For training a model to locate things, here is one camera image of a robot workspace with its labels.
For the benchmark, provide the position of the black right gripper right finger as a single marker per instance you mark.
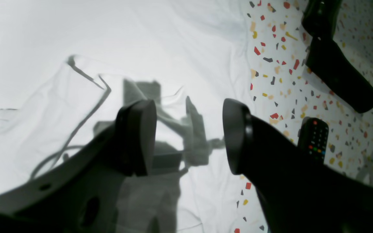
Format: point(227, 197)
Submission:
point(297, 194)

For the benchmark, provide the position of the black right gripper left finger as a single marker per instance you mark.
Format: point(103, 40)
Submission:
point(79, 196)

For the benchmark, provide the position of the white T-shirt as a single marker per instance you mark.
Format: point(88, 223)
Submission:
point(68, 66)

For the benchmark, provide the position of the black TV remote control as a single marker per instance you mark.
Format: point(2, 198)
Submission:
point(313, 137)

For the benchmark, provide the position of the terrazzo patterned table cloth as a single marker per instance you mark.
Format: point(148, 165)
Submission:
point(284, 89)

